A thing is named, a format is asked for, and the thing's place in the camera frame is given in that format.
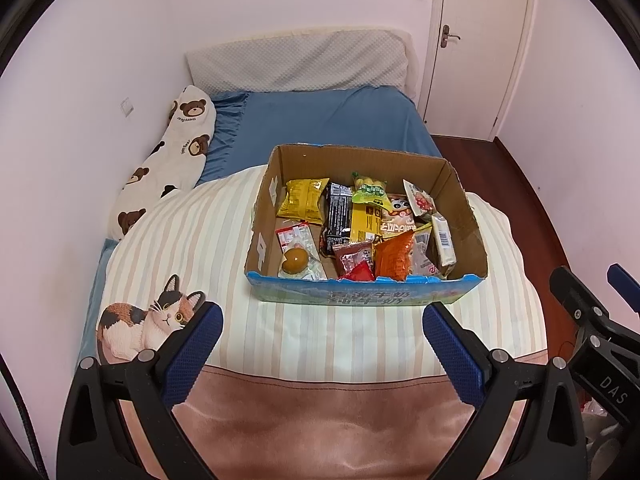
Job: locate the red white clear packet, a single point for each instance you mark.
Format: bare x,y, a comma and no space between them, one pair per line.
295,234

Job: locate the grey dotted pillow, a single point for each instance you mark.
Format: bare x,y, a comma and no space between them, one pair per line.
300,60

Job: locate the red snack packet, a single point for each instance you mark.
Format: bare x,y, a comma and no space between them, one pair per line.
360,274

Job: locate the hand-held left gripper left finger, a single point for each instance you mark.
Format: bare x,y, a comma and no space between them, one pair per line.
195,350

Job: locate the white door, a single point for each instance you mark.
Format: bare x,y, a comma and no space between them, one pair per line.
480,50

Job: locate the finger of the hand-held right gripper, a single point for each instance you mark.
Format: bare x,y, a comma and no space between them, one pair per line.
575,300
625,287

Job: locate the cream white snack packet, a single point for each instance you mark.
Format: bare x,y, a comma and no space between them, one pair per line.
444,242

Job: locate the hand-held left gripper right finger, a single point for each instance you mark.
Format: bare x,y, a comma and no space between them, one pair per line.
452,350

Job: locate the clear packet with red logo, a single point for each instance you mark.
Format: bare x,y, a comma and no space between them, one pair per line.
425,260

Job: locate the person's right forearm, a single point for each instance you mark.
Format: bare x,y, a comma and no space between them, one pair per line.
600,440

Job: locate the green snack packet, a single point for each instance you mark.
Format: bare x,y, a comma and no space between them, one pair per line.
370,190

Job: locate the yellow snack packet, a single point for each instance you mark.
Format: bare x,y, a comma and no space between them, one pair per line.
302,200

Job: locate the braised egg clear packet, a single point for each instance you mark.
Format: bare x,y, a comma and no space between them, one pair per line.
294,260

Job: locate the bed with blue sheet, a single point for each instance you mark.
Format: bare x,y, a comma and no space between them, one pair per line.
325,115

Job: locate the orange snack packet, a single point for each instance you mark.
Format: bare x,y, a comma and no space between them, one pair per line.
395,257

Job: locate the white wall outlet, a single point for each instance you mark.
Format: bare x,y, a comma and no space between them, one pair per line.
127,107

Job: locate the cat print striped blanket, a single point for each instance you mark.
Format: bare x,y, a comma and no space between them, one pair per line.
325,350

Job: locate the large black yellow packet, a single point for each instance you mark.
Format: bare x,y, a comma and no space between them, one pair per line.
340,215

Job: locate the long bear print pillow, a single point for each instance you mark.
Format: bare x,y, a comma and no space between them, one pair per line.
175,160

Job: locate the brown snack packet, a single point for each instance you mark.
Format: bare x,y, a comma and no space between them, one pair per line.
352,255

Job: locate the cardboard box blue print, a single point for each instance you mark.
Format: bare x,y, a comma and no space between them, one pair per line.
350,295

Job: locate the pink panda print packet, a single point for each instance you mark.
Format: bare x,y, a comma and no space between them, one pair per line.
397,220

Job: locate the grey white snack packet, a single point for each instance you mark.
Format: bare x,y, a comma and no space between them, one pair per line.
420,200

